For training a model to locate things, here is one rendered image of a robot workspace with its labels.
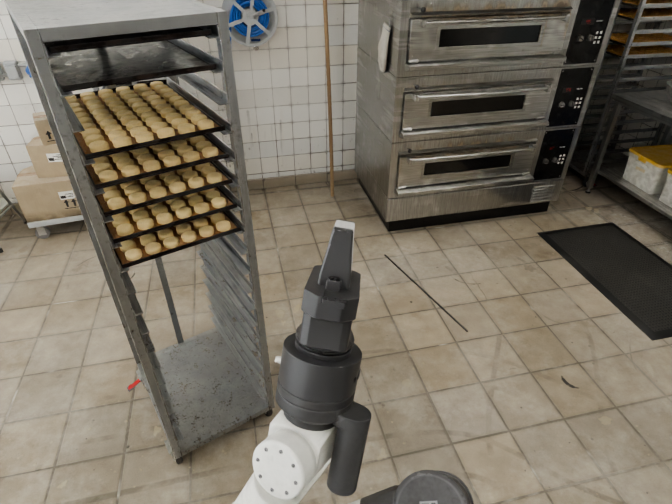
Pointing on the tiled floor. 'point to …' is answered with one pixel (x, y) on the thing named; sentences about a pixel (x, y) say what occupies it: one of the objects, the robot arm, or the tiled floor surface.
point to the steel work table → (653, 104)
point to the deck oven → (473, 104)
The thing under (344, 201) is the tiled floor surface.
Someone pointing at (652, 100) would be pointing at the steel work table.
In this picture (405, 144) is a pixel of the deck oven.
